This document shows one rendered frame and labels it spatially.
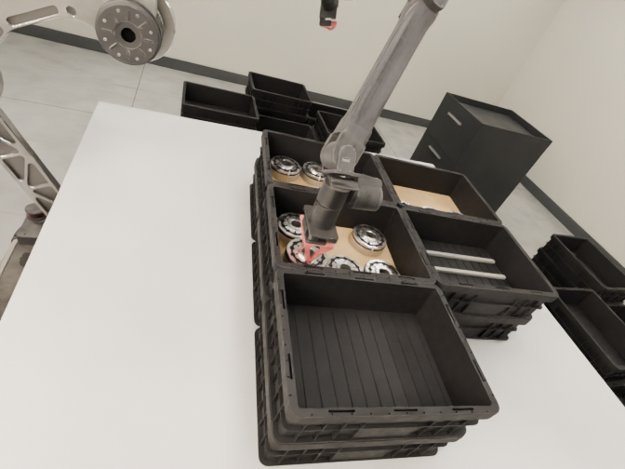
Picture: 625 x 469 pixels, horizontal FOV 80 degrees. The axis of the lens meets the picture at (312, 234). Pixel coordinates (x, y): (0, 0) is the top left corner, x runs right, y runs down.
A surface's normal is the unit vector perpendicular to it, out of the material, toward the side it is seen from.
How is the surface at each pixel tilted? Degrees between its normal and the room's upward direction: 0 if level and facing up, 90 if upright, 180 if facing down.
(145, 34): 90
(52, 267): 0
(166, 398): 0
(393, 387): 0
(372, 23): 90
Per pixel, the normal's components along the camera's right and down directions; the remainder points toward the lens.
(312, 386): 0.30, -0.73
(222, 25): 0.21, 0.68
